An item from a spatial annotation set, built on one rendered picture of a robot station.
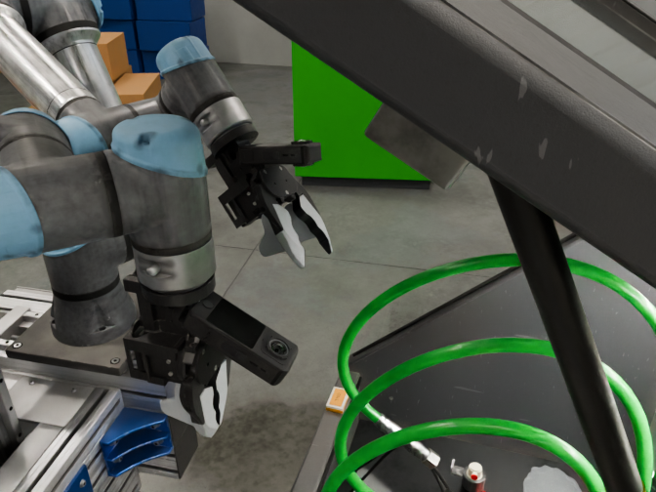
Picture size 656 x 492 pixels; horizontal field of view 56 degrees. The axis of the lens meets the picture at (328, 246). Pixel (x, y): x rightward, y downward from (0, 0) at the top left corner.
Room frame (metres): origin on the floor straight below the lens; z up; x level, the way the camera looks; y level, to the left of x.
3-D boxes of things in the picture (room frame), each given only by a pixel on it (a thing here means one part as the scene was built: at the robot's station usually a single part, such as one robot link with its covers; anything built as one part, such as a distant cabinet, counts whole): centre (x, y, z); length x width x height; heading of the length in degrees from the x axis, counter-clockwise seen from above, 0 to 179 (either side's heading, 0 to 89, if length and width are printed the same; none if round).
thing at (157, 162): (0.51, 0.15, 1.51); 0.09 x 0.08 x 0.11; 117
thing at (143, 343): (0.51, 0.15, 1.35); 0.09 x 0.08 x 0.12; 73
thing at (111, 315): (0.94, 0.44, 1.09); 0.15 x 0.15 x 0.10
